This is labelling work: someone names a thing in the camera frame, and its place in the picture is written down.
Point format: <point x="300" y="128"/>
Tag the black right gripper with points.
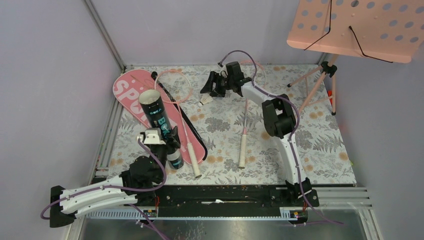
<point x="213" y="77"/>

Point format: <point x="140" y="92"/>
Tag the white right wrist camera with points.
<point x="223" y="73"/>

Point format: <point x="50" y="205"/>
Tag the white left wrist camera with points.
<point x="151" y="136"/>

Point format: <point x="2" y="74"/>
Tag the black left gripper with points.
<point x="173" y="138"/>

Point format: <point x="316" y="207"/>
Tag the pink badminton racket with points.
<point x="175" y="88"/>
<point x="247" y="67"/>

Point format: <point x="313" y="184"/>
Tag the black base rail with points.
<point x="228" y="201"/>

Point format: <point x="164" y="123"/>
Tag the black shuttlecock tube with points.
<point x="153" y="107"/>

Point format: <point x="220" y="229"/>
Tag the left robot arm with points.
<point x="144" y="176"/>

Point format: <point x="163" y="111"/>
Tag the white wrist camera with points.
<point x="151" y="136"/>
<point x="223" y="73"/>

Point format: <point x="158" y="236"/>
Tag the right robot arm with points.
<point x="279" y="118"/>

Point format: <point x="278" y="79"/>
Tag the white shuttlecock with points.
<point x="205" y="99"/>

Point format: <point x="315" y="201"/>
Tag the pink perforated music stand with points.
<point x="389" y="31"/>

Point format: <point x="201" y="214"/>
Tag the floral patterned table mat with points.
<point x="322" y="152"/>

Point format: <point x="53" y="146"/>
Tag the pink sport racket bag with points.
<point x="131" y="84"/>

